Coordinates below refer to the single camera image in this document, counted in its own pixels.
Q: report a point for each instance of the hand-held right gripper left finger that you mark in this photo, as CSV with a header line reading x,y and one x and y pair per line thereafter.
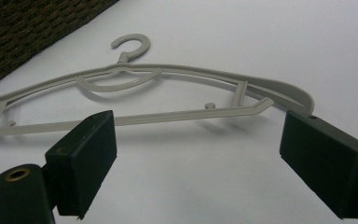
x,y
80,161

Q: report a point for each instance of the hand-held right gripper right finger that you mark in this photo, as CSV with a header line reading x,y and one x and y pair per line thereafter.
x,y
329,161

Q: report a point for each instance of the grey plastic clothes hanger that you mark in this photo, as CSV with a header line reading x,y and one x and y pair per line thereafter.
x,y
174,116

